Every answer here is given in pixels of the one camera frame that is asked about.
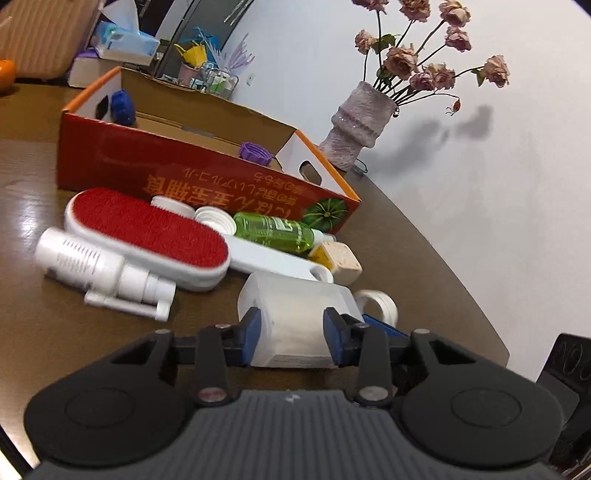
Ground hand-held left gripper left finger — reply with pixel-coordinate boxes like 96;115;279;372
108;306;264;408

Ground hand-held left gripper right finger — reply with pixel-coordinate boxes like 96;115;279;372
322;306;484;409

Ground translucent white plastic bottle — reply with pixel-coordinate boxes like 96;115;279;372
237;271;365;369

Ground white ribbed bottle cap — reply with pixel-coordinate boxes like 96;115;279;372
151;195;197;217
194;206;237;236

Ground red lint brush white handle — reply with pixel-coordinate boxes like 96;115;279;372
64;187;334;292

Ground white spray bottle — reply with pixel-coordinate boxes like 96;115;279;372
34;227;177;322

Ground orange cardboard box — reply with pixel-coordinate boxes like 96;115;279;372
56;65;362;236

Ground blue flat item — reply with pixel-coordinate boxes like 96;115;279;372
362;314;410;340

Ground white tape roll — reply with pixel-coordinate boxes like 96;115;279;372
353;289;399;329

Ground small beige bottle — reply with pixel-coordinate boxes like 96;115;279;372
308;241;363;285

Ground green plastic bottle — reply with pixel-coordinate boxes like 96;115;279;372
232;212;338;254

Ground purple bottle cap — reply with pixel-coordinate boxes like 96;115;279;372
239;142;271;165

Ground pink textured vase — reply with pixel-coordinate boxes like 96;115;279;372
318;82;399;171

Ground blue round cap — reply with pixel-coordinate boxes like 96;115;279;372
111;90;137;125

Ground pink cup with yellow items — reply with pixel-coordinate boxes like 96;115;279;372
177;39;209;86

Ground dried pink roses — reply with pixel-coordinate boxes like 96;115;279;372
352;0;511;116

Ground purple white box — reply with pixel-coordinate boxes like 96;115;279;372
68;50;123;88

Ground blue tissue pack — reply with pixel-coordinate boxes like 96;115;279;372
90;0;160;65

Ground grey refrigerator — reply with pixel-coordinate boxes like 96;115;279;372
154;0;256;79

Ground orange fruit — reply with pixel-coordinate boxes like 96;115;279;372
0;60;18;96

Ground pink suitcase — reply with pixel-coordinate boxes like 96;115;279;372
0;0;105;85

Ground wire storage rack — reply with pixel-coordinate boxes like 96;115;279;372
189;67;239;100

